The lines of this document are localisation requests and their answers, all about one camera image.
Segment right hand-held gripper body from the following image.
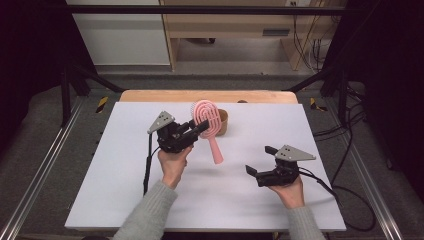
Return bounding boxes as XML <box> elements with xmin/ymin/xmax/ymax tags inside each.
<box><xmin>255</xmin><ymin>144</ymin><xmax>317</xmax><ymax>188</ymax></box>

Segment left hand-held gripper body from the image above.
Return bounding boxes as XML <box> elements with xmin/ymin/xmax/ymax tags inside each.
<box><xmin>147</xmin><ymin>110</ymin><xmax>196</xmax><ymax>154</ymax></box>

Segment brown cup with small figure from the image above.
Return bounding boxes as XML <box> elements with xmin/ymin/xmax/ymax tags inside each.
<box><xmin>216</xmin><ymin>108</ymin><xmax>230</xmax><ymax>137</ymax></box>

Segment pink hairbrush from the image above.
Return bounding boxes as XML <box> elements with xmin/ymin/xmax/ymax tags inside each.
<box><xmin>190</xmin><ymin>99</ymin><xmax>225</xmax><ymax>165</ymax></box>

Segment person's right hand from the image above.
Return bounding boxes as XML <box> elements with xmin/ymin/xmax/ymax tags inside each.
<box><xmin>268</xmin><ymin>174</ymin><xmax>306</xmax><ymax>210</ymax></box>

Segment person's left hand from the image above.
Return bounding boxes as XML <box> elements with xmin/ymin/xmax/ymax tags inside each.
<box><xmin>157</xmin><ymin>144</ymin><xmax>195</xmax><ymax>190</ymax></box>

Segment black metal stand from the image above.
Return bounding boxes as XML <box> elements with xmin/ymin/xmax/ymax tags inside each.
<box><xmin>283</xmin><ymin>63</ymin><xmax>351</xmax><ymax>128</ymax></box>
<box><xmin>59</xmin><ymin>63</ymin><xmax>126</xmax><ymax>128</ymax></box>

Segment light wooden desk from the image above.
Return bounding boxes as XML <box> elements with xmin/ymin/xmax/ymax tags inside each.
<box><xmin>159</xmin><ymin>0</ymin><xmax>348</xmax><ymax>72</ymax></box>

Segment white cabinet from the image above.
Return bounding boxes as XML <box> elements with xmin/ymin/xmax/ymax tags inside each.
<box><xmin>66</xmin><ymin>0</ymin><xmax>171</xmax><ymax>66</ymax></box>

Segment black horizontal bar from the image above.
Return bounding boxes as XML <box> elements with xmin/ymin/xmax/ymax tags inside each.
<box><xmin>61</xmin><ymin>4</ymin><xmax>354</xmax><ymax>16</ymax></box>

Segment black curtain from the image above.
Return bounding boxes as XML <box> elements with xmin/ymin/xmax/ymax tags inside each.
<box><xmin>324</xmin><ymin>0</ymin><xmax>424</xmax><ymax>194</ymax></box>
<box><xmin>0</xmin><ymin>0</ymin><xmax>98</xmax><ymax>158</ymax></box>

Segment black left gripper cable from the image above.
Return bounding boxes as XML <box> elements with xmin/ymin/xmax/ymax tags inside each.
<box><xmin>142</xmin><ymin>133</ymin><xmax>162</xmax><ymax>196</ymax></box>

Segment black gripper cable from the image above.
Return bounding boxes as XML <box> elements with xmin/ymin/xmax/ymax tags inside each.
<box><xmin>142</xmin><ymin>133</ymin><xmax>162</xmax><ymax>196</ymax></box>
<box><xmin>297</xmin><ymin>167</ymin><xmax>378</xmax><ymax>233</ymax></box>

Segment black floor cables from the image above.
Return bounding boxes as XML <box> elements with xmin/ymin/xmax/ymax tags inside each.
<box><xmin>313</xmin><ymin>83</ymin><xmax>368</xmax><ymax>183</ymax></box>

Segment aluminium rail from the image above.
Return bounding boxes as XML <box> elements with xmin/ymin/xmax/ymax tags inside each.
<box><xmin>0</xmin><ymin>96</ymin><xmax>85</xmax><ymax>240</ymax></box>
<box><xmin>324</xmin><ymin>99</ymin><xmax>405</xmax><ymax>240</ymax></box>

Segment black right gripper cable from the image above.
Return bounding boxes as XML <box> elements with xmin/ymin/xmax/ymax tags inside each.
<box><xmin>297</xmin><ymin>167</ymin><xmax>378</xmax><ymax>233</ymax></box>

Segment hanging black cables bundle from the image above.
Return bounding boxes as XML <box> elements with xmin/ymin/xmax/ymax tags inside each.
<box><xmin>291</xmin><ymin>1</ymin><xmax>332</xmax><ymax>73</ymax></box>

